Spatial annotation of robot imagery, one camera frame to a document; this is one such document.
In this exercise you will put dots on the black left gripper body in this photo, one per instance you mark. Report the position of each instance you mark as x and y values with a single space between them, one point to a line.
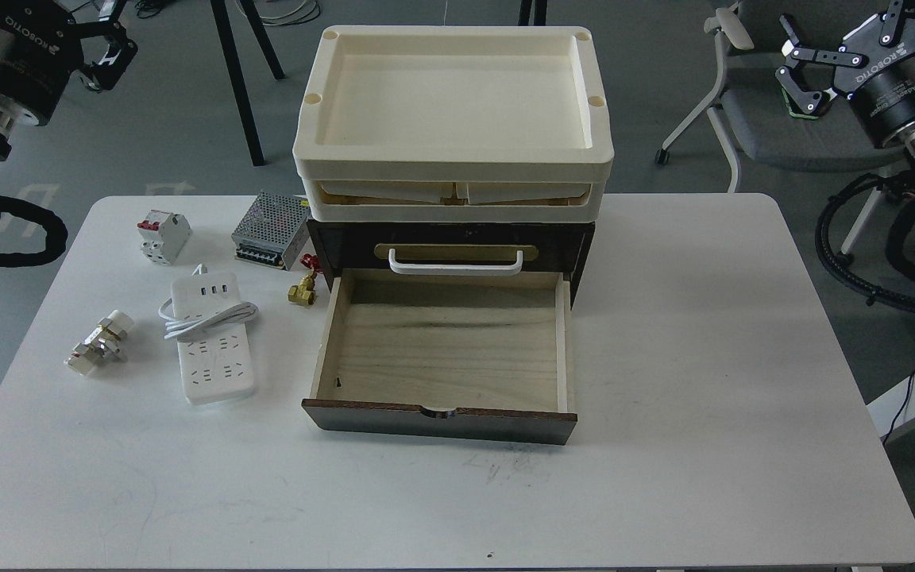
38 53

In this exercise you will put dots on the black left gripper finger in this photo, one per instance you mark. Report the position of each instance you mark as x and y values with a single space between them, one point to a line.
109 11
104 74

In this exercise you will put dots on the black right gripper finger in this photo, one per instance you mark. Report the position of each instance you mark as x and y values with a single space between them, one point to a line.
802 73
898 23

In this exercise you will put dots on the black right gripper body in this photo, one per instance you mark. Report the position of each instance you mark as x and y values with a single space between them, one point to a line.
882 93

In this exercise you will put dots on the white power strip with cable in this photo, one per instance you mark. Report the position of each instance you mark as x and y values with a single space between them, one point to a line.
206 318

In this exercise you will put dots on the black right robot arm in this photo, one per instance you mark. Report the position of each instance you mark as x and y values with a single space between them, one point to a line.
900 245

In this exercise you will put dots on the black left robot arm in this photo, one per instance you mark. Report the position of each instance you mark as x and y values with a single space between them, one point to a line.
56 233

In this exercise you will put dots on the dark wooden cabinet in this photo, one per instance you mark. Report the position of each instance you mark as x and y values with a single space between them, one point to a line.
356 254

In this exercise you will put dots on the green cased smartphone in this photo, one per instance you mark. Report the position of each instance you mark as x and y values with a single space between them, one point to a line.
792 108

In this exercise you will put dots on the grey office chair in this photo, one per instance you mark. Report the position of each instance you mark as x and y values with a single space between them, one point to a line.
745 105

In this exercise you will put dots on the white red circuit breaker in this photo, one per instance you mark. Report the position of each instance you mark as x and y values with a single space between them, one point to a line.
163 236

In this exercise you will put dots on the metal mesh power supply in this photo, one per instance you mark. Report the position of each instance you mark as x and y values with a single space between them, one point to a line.
273 231

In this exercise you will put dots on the silver white pipe fitting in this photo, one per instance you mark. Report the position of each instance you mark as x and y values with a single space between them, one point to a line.
102 345

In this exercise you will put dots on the cream plastic stacked tray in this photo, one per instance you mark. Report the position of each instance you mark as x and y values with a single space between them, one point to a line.
454 124

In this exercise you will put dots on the open wooden drawer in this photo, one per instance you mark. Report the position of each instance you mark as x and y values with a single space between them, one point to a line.
469 357

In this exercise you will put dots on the brass valve red handle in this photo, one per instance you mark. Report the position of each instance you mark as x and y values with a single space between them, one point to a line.
303 293

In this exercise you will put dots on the white drawer handle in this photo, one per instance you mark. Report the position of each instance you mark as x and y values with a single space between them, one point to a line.
417 269

